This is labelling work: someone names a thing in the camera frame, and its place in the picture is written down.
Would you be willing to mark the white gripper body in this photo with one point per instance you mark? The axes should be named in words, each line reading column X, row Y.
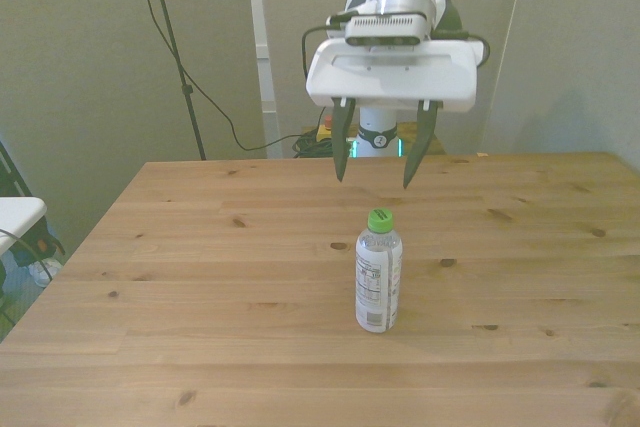
column 395, row 77

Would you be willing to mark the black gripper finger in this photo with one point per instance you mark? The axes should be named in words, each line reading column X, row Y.
column 419, row 147
column 343, row 142

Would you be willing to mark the clear water bottle green cap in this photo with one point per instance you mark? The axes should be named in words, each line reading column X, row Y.
column 377, row 282

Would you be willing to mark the yellow emergency stop button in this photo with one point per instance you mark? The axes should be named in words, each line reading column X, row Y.
column 326, row 131

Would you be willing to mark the black and orange bag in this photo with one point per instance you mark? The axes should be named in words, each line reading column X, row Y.
column 42, row 247

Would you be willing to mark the white shoe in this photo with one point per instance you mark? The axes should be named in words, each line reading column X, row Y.
column 45, row 272

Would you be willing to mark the white folding table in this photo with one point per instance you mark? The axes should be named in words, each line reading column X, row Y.
column 17, row 219

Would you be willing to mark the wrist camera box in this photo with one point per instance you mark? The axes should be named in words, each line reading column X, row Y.
column 385, row 27

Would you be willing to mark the white vertical wall strip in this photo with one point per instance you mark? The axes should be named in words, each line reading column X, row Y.
column 262, row 22

